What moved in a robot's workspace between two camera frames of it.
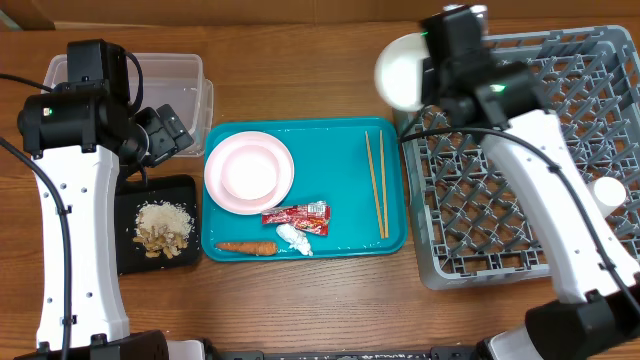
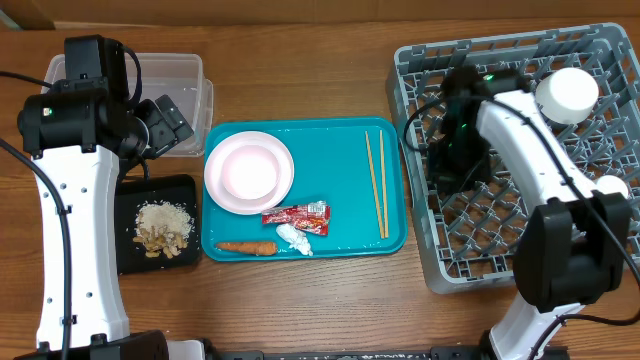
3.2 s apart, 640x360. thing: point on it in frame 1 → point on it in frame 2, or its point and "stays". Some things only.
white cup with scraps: [250, 172] stays
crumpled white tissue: [295, 236] stays
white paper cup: [608, 193] stays
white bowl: [398, 72] → [566, 95]
